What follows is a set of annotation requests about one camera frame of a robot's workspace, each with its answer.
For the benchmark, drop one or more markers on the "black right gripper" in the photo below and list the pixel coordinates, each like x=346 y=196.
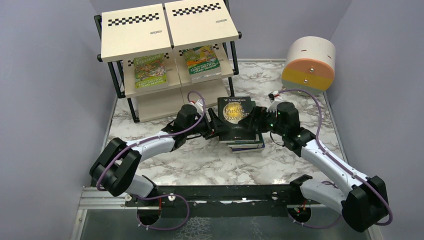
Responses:
x=255 y=117

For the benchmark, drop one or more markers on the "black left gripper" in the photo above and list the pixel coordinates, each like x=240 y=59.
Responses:
x=211 y=123

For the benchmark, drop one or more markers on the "black Moon and Sixpence book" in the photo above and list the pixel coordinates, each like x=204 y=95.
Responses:
x=231 y=110

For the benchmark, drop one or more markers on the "green 104-storey treehouse book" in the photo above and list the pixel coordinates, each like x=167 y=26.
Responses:
x=201 y=60

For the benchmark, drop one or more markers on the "green 65-storey treehouse book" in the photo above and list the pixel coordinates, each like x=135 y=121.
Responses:
x=150 y=73

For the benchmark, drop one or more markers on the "floral cover book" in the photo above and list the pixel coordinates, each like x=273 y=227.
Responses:
x=205 y=76

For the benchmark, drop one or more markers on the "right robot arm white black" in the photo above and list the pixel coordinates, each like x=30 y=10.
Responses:
x=360 y=200

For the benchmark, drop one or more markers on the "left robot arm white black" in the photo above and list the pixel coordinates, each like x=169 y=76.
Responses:
x=114 y=170

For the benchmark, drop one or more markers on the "plain dark green book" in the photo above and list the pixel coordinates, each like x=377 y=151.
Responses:
x=247 y=144

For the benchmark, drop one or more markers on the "dark bottom book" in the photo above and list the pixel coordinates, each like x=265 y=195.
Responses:
x=236 y=150

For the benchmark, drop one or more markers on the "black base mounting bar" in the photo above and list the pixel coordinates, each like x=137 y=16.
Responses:
x=216 y=201

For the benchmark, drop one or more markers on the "round drawer box orange yellow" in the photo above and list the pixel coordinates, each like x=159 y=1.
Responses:
x=310 y=65

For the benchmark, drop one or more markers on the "beige black three-tier shelf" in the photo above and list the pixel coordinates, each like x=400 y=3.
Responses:
x=166 y=28

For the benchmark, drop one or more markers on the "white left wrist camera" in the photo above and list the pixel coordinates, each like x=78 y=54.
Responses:
x=198 y=102

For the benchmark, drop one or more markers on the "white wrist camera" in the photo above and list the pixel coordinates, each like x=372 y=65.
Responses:
x=275 y=99
x=198 y=102

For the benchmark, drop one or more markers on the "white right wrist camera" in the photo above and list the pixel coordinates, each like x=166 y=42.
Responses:
x=275 y=99

